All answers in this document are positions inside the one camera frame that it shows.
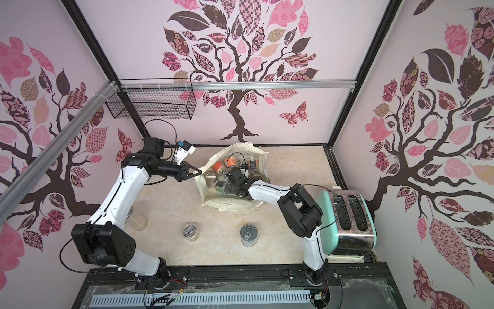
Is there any clear plastic cup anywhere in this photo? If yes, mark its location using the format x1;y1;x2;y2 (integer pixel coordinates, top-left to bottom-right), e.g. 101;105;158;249
126;207;148;232

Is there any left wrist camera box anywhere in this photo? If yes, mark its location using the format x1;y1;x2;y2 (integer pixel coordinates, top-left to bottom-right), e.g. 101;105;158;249
173;140;196;165

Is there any aluminium rail left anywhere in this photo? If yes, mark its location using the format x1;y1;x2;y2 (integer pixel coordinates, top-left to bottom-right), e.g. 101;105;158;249
1;81;117;222

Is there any aluminium rail back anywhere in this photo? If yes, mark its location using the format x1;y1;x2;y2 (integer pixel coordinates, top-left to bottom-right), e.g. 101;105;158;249
121;79;356;91

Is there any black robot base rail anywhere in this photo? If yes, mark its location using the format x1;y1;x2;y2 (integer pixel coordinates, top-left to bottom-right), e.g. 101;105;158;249
73;262;405;308

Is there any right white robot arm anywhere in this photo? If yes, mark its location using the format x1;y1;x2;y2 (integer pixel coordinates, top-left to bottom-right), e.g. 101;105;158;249
226;167;329;285

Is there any white slotted cable duct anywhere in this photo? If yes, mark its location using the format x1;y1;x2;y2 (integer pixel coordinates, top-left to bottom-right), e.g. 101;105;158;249
86;290;311;308

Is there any cream canvas tote bag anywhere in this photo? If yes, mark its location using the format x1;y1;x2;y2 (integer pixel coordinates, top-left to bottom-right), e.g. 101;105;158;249
194;143;270;211

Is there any clear lid seed jar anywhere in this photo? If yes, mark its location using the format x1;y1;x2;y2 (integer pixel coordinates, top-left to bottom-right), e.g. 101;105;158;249
203;171;218;187

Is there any mint green chrome toaster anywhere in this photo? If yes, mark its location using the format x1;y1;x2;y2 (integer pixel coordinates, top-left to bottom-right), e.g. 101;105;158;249
316;189;377;263

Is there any black wire wall basket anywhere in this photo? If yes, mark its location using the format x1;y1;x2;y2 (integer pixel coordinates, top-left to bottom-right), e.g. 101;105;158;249
106;77;197;120

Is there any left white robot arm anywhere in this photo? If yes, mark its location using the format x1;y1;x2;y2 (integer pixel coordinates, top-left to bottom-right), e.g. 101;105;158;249
71;138;201;281

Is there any red label seed jar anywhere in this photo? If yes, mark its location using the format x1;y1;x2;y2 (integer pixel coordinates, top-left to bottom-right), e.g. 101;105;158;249
225;156;239;168

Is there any aluminium rail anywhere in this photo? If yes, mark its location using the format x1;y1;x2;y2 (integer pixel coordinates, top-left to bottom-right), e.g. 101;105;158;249
1;81;117;222
121;79;356;91

